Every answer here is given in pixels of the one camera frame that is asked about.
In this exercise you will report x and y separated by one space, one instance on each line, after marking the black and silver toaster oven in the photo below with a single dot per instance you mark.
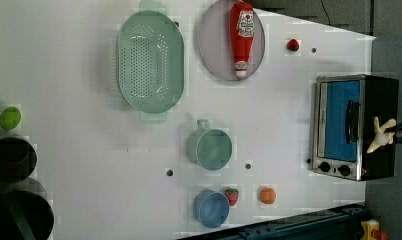
344 112

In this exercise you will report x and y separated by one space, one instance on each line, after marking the peeled banana toy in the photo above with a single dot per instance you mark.
383 134

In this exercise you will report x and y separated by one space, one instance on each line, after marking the green perforated colander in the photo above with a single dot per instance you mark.
150 61

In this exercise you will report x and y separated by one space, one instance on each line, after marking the black cylinder upper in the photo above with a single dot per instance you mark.
18 159

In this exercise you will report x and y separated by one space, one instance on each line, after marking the green mug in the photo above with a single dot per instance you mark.
208 147

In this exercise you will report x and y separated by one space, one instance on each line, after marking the red strawberry toy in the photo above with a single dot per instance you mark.
232 195

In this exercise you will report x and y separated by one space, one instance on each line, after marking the grey round plate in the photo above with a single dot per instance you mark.
214 42

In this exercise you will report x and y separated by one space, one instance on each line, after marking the small red tomato toy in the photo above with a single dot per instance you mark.
293 45

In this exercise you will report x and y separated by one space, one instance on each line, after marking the green round ball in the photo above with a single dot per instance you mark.
10 118

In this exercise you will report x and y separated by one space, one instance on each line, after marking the blue metal frame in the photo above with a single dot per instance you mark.
339 223

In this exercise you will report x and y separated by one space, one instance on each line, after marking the red ketchup bottle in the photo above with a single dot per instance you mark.
241 27

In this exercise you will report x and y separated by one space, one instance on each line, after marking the orange fruit toy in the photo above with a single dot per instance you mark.
267 195

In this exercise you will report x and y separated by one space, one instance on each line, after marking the blue cup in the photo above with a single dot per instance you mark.
211 208

